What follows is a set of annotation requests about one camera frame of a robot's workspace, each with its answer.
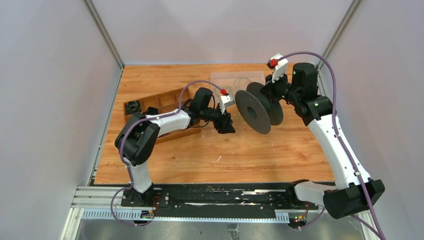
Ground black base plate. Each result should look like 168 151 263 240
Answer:
120 182 319 221

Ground green wires in bin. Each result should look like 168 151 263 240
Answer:
228 77 254 92

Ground wooden compartment tray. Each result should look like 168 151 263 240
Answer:
123 88 201 144

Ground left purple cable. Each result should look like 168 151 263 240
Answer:
110 80 228 228

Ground dark multicolour wire coil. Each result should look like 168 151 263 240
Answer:
125 99 143 116

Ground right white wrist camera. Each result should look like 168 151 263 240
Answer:
267 53 289 83

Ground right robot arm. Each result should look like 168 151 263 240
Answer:
260 59 385 219

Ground translucent plastic bin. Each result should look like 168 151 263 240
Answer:
209 70 265 96

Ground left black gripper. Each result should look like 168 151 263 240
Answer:
200 104 236 134

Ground purple cable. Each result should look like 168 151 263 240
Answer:
268 51 387 240
110 80 228 228

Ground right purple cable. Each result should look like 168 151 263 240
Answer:
268 51 387 240

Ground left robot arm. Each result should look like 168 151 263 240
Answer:
115 87 236 207

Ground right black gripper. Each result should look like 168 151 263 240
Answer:
260 69 300 104

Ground dark grey spool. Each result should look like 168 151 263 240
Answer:
234 82 284 135

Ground aluminium frame rail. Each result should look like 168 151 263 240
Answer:
61 182 377 240

